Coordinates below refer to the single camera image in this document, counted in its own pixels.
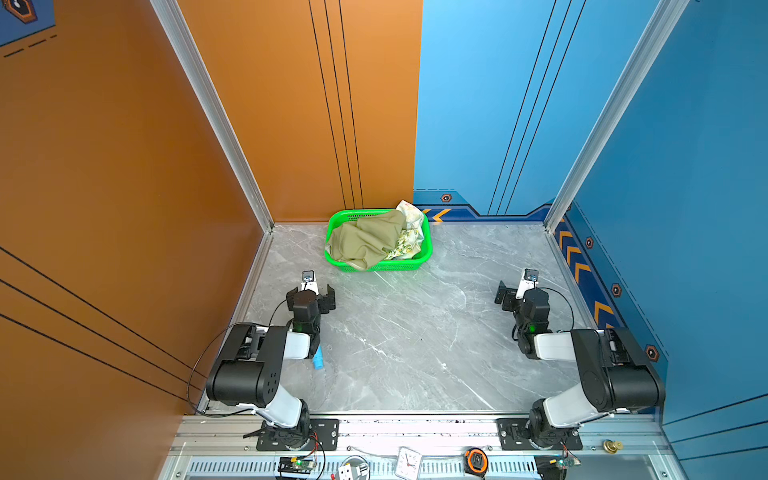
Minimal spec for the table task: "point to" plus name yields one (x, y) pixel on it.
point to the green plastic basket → (344, 215)
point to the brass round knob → (612, 446)
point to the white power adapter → (354, 468)
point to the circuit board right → (558, 464)
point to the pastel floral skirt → (410, 210)
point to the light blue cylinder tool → (318, 359)
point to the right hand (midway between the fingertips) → (517, 284)
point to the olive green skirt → (365, 240)
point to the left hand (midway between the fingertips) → (314, 283)
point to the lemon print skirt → (409, 243)
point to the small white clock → (408, 463)
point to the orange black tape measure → (476, 461)
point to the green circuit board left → (291, 464)
